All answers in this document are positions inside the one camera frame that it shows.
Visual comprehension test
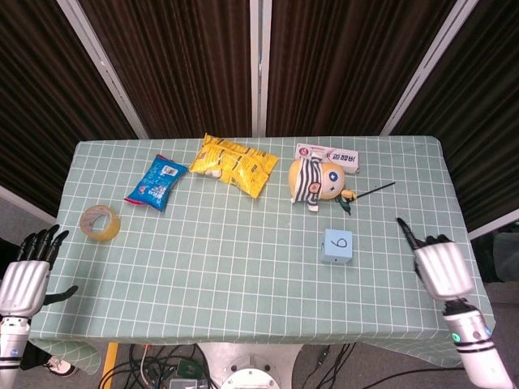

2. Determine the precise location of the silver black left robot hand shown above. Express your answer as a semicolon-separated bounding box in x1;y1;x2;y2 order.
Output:
0;224;79;321

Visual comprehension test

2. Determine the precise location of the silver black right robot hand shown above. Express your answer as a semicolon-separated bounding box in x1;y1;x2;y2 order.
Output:
396;217;475;303

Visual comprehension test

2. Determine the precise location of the light blue number cube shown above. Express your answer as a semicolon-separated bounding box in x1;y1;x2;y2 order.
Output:
320;228;354;264

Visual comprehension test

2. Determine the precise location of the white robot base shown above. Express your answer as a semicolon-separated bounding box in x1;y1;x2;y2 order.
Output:
194;340;305;389

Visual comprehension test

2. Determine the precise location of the green checkered tablecloth table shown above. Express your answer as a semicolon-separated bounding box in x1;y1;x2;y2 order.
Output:
30;135;496;376

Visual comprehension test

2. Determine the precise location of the white black shoe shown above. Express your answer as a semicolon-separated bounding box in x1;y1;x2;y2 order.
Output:
42;356;79;377

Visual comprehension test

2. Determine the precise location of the clear packing tape roll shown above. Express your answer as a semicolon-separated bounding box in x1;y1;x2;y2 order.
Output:
79;204;122;243

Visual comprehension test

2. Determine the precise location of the yellow strip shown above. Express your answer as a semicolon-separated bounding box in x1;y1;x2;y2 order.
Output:
100;340;120;380

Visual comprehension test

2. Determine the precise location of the black stick with green ornament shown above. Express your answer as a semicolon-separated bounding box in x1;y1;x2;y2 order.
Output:
336;181;397;216

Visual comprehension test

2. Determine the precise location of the white toothpaste box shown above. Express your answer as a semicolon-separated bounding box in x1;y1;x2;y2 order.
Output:
294;142;361;175

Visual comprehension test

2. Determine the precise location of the yellow plush toy striped shirt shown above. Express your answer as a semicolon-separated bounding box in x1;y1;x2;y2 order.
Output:
287;155;358;212

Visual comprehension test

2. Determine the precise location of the blue snack bag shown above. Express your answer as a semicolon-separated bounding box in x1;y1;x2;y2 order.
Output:
123;152;189;213

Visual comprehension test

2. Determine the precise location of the green circuit board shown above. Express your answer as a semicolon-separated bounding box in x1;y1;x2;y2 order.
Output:
176;361;200;378

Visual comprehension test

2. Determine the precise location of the yellow snack bag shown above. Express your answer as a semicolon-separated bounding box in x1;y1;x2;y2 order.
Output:
189;132;281;199

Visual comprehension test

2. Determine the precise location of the white cable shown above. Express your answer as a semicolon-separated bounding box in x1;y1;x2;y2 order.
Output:
139;343;152;386

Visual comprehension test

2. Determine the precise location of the black cable bundle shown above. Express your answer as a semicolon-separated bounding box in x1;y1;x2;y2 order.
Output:
99;342;214;389

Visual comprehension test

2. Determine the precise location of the white partition post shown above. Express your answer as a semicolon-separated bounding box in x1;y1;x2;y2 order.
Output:
248;0;273;138
380;0;476;137
56;0;150;139

